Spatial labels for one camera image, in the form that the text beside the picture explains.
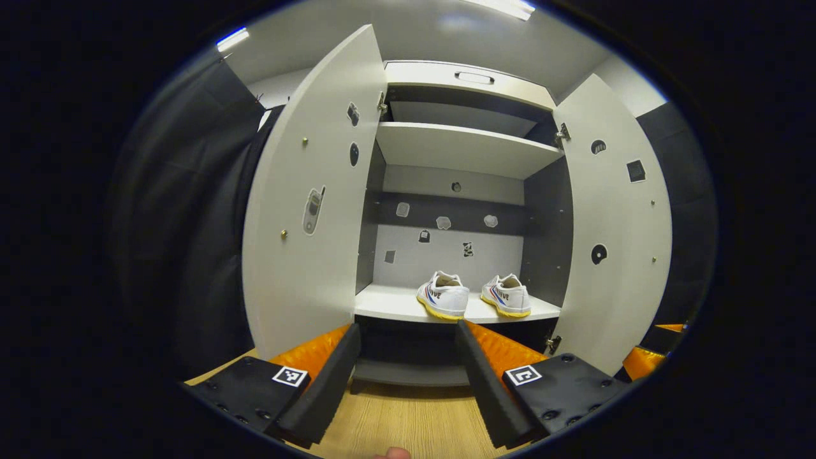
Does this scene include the narrow ceiling light strip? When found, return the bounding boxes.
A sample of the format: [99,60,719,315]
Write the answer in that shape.
[215,27,251,53]

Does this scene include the black backdrop cloth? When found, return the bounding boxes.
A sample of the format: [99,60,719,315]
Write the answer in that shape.
[105,54,720,380]

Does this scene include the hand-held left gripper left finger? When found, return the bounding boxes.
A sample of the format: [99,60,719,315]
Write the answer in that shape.
[180,323,362,449]

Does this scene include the wide ceiling light panel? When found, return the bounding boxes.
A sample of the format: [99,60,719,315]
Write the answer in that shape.
[459,0,536,22]

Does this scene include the white canvas shoe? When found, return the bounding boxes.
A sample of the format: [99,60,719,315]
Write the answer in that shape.
[416,270,470,321]
[479,273,532,319]

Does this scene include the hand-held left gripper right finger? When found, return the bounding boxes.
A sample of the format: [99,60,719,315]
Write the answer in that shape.
[454,319,638,450]

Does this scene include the white shoe cabinet door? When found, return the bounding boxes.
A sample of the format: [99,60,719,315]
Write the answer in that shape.
[547,73,673,377]
[242,24,388,361]

